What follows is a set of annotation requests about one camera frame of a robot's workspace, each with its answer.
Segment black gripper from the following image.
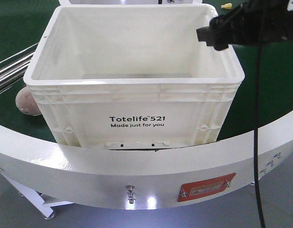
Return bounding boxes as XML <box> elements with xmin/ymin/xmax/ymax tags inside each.
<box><xmin>196</xmin><ymin>0</ymin><xmax>293</xmax><ymax>50</ymax></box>

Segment white plastic tote box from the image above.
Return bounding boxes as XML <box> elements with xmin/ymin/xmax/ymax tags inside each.
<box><xmin>24</xmin><ymin>2</ymin><xmax>245</xmax><ymax>149</ymax></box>

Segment pink-brown bread bun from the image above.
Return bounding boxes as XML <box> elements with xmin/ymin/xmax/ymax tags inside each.
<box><xmin>15</xmin><ymin>86</ymin><xmax>41</xmax><ymax>116</ymax></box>

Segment small yellow object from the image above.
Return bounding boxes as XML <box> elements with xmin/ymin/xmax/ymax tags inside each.
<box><xmin>221</xmin><ymin>2</ymin><xmax>233</xmax><ymax>10</ymax></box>

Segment red warning label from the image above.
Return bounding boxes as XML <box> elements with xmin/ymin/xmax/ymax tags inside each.
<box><xmin>177</xmin><ymin>173</ymin><xmax>236</xmax><ymax>202</ymax></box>

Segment chrome guide rails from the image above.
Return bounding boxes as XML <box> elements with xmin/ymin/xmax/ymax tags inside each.
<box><xmin>0</xmin><ymin>43</ymin><xmax>38</xmax><ymax>94</ymax></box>

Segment white conveyor support leg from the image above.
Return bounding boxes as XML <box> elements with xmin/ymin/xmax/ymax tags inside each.
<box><xmin>0</xmin><ymin>169</ymin><xmax>73</xmax><ymax>220</ymax></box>

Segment black cable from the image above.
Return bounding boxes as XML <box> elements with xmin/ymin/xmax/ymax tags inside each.
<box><xmin>253</xmin><ymin>40</ymin><xmax>266</xmax><ymax>228</ymax></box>

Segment white curved conveyor frame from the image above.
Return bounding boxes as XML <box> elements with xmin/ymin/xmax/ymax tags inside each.
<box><xmin>0</xmin><ymin>111</ymin><xmax>293</xmax><ymax>211</ymax></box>

